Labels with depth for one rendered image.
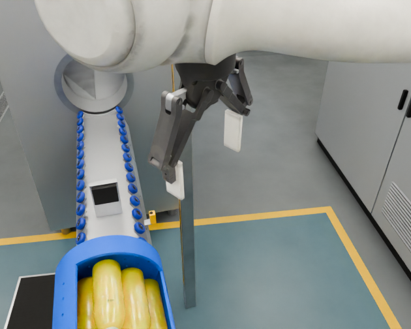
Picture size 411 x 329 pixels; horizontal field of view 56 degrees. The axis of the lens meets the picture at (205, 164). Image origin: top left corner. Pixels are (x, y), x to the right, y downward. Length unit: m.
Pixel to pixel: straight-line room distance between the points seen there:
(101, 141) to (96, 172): 0.24
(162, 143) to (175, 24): 0.27
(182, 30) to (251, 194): 2.82
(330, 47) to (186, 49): 0.09
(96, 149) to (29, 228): 1.23
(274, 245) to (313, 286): 0.37
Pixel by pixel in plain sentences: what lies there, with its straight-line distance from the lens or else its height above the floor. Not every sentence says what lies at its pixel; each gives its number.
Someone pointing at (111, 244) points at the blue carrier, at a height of 1.23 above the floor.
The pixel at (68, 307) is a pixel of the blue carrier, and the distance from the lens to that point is 0.97.
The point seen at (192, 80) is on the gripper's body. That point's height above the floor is 1.78.
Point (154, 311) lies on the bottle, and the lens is 1.06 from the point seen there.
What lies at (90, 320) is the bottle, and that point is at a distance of 1.01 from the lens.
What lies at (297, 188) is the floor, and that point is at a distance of 3.16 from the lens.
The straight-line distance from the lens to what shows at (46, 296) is 2.38.
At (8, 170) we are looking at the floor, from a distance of 3.64.
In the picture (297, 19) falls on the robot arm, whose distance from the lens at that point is 0.27.
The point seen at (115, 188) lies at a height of 1.06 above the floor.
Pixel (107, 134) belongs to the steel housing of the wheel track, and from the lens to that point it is 2.03.
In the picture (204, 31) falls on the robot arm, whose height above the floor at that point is 1.90.
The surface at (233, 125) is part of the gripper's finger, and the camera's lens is 0.61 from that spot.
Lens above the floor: 1.98
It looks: 37 degrees down
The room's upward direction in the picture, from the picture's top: straight up
